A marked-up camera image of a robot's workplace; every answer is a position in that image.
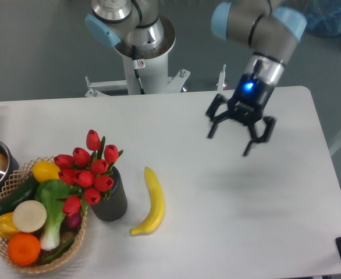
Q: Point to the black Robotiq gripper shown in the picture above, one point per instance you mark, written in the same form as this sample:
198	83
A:
250	98

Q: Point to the red tulip bouquet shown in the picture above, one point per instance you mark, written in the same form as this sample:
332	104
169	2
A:
88	171

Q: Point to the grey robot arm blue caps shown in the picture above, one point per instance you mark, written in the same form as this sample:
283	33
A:
271	30

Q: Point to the dark grey ribbed vase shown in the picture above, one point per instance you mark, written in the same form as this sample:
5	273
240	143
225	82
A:
114	207

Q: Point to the blue plastic bag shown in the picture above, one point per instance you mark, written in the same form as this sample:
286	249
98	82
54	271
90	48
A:
323	18

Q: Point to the yellow banana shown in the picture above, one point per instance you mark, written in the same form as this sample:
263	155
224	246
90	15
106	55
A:
157	205

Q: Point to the purple sweet potato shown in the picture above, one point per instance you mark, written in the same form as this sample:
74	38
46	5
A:
73	221

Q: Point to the yellow squash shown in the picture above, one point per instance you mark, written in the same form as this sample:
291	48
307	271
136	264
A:
45	170

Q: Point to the green bok choy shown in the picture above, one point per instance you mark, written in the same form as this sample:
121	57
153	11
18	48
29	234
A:
51	194

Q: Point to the green cucumber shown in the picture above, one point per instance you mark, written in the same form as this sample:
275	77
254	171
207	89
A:
21	194

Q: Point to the woven wicker basket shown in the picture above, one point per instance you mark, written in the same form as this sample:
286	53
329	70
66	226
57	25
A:
15	180

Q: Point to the dark green chili pepper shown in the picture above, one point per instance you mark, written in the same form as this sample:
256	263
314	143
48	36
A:
58	253

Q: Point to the orange fruit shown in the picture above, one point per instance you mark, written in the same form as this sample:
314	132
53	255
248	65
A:
23	249

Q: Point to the yellow bell pepper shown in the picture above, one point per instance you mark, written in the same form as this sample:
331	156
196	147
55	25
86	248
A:
7	228

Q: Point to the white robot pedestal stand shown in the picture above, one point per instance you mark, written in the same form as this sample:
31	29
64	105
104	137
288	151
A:
144	53

